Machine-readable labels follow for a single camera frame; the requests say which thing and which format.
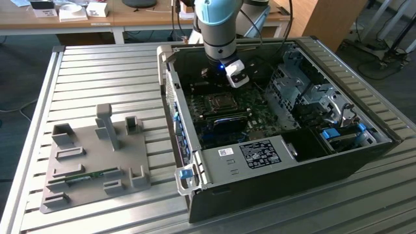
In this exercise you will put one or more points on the green RAM stick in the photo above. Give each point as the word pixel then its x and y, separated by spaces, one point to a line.
pixel 84 177
pixel 227 114

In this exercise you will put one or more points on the blue disk carrier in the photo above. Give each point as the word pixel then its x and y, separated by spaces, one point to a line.
pixel 329 134

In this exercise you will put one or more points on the small cardboard box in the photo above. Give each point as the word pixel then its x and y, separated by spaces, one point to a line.
pixel 188 13

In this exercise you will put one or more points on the silver green CPU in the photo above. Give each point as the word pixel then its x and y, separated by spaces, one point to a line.
pixel 224 100

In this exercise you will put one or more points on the green motherboard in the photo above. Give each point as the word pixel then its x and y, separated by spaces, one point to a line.
pixel 260 114

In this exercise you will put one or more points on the white round bowl stand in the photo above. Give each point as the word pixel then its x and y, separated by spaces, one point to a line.
pixel 72 14

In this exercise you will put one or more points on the white printed box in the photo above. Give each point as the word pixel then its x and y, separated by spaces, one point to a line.
pixel 96 10

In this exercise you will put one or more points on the black grey PC case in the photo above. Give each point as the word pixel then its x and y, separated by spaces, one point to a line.
pixel 292 195

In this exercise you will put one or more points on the silver blue-capped robot arm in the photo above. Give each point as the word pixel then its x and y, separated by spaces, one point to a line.
pixel 220 41

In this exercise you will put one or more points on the silver drive cage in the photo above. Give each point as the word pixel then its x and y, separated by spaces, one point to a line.
pixel 292 90

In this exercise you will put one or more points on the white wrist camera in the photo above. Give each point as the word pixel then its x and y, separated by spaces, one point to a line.
pixel 239 81

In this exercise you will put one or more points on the black graphics card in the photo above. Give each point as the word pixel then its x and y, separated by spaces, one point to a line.
pixel 228 128

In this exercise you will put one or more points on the grey parts rack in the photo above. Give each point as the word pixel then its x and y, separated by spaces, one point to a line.
pixel 97 158

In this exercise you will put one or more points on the blue case latch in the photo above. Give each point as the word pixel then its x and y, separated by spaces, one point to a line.
pixel 185 174

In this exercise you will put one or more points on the wooden desk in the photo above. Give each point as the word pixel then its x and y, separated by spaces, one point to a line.
pixel 19 20
pixel 156 18

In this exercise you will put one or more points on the dark grey round object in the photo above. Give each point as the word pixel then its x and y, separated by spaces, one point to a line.
pixel 137 3

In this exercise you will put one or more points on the white box black top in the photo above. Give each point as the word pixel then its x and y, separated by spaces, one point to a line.
pixel 44 11

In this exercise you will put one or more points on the CPU socket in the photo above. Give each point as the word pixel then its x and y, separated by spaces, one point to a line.
pixel 209 109

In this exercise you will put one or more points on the grey power supply unit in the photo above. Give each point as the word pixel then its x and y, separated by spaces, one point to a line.
pixel 220 165

